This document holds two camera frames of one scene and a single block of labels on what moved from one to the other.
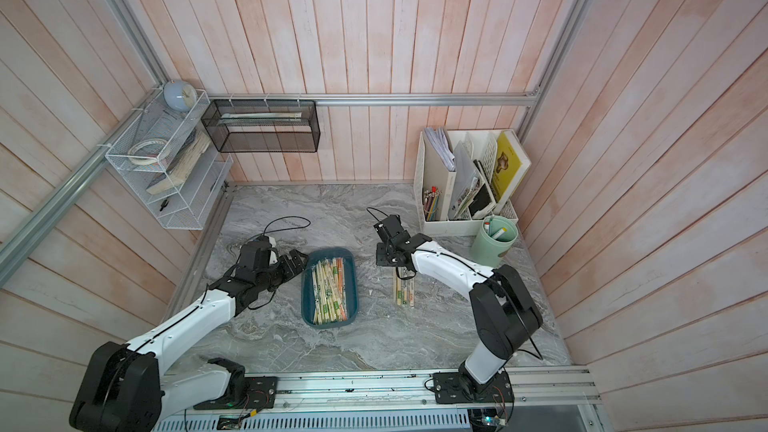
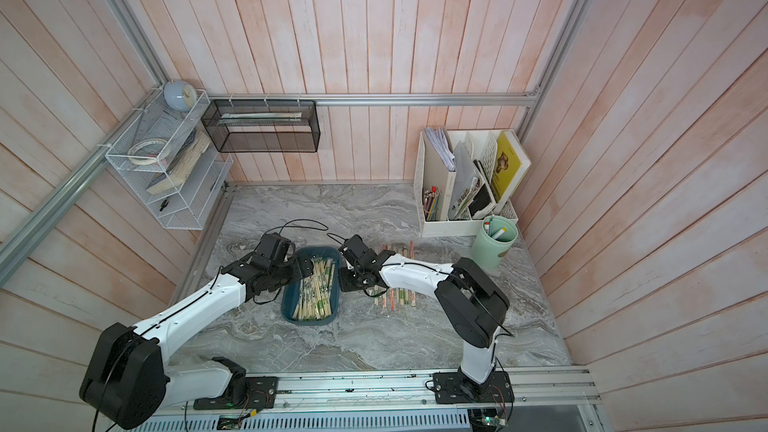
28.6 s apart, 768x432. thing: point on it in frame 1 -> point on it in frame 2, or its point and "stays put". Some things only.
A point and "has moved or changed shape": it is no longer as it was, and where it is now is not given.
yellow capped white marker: [499, 232] stays put
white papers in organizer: [441, 142] stays put
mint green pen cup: [493, 241] stays put
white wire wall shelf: [167, 153] stays put
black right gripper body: [385, 256] -> [352, 279]
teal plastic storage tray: [329, 287] has moved or changed shape
